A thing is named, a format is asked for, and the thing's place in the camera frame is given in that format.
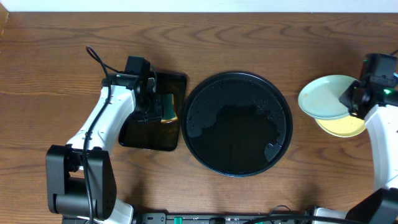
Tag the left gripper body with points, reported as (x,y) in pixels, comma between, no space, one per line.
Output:
(156,107)

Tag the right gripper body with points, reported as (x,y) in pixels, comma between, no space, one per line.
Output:
(347,96)

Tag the green yellow sponge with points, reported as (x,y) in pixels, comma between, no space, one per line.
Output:
(169,111)

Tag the yellow plate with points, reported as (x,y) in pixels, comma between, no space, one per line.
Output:
(346,127)

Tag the light blue plate top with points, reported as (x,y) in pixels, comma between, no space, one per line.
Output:
(320,98)

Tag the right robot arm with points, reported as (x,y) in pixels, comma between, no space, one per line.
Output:
(377,106)

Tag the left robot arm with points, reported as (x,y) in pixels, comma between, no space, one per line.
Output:
(80,177)

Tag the black rectangular tray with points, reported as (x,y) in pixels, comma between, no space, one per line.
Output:
(157,135)

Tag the black round tray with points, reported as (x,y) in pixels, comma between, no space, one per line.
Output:
(237,124)

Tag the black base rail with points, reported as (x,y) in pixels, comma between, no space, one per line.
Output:
(162,218)

